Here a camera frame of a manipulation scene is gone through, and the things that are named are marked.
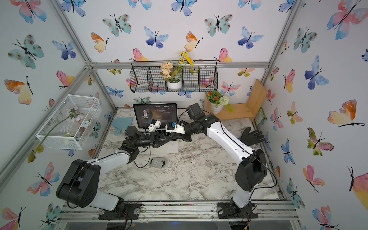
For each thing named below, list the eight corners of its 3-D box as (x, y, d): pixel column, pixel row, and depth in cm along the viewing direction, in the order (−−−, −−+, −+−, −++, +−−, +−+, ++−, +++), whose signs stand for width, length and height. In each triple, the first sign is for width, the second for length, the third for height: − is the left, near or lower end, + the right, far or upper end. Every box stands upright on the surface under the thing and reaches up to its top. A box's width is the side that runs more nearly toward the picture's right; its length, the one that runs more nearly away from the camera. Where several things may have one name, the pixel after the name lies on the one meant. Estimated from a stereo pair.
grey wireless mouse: (151, 168, 90) (149, 166, 87) (152, 160, 93) (151, 157, 90) (164, 168, 90) (163, 166, 87) (165, 160, 93) (164, 157, 90)
